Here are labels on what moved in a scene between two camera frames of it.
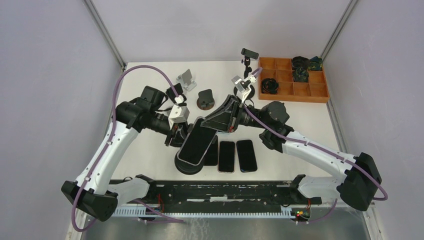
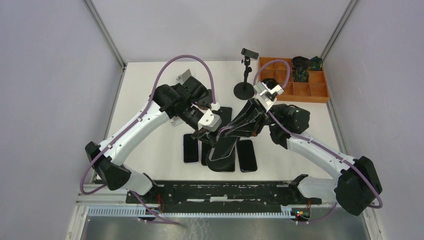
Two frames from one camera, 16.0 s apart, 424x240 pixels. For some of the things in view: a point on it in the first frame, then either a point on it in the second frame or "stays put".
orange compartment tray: x=315 y=90 stays put
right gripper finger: x=221 y=122 → x=242 y=130
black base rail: x=225 y=196 stays put
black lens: x=269 y=85 stays put
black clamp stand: x=186 y=168 → x=221 y=158
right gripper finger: x=225 y=110 → x=249 y=116
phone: x=196 y=142 → x=223 y=148
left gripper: x=178 y=139 → x=203 y=135
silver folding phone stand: x=185 y=79 stays put
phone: x=246 y=155 stays put
